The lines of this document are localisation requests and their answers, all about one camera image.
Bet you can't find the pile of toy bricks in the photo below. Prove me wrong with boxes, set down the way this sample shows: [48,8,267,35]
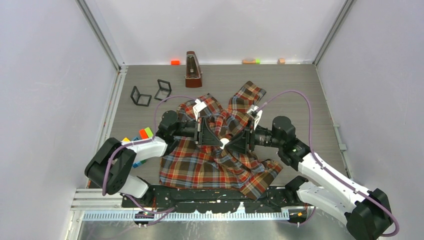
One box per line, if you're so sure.
[121,127,153,169]

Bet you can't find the orange block at wall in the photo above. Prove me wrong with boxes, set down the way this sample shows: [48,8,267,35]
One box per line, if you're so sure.
[170,59,181,65]

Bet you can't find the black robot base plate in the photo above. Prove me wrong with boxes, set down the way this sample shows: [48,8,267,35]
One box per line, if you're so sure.
[121,185,310,215]

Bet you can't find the wooden metronome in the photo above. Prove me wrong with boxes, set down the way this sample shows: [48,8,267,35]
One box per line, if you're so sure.
[185,51,203,88]

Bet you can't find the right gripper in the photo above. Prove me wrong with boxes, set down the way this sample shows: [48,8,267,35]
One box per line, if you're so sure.
[226,118,283,156]

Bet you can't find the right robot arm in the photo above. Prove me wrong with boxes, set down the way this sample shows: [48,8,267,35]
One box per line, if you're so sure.
[223,116,400,240]

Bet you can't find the tan and green block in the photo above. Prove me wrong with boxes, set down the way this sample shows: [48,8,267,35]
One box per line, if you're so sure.
[242,58,261,65]

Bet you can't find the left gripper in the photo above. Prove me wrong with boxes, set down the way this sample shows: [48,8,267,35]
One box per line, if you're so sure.
[172,117,223,147]

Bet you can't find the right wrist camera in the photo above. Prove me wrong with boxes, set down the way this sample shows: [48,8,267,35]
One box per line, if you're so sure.
[246,105,263,130]

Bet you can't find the black case silver brooch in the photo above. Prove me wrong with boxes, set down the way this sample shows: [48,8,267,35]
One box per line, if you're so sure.
[130,86,152,107]

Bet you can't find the black case gold brooch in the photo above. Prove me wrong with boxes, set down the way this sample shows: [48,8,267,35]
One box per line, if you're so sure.
[154,79,172,101]

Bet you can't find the plaid flannel shirt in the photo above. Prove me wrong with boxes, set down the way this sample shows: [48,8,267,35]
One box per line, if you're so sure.
[159,81,283,200]

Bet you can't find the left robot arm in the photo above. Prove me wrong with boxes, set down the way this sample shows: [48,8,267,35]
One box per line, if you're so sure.
[84,110,225,207]

